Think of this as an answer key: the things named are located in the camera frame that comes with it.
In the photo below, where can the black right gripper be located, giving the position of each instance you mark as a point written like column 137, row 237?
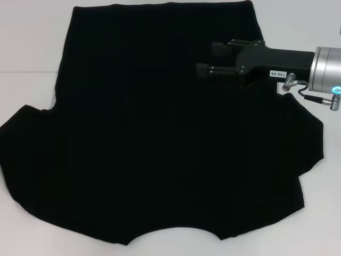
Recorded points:
column 282, row 60

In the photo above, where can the black t-shirt with white print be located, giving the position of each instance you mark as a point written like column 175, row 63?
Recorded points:
column 149, row 120

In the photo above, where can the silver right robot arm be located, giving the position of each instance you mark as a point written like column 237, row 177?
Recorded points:
column 326, row 69

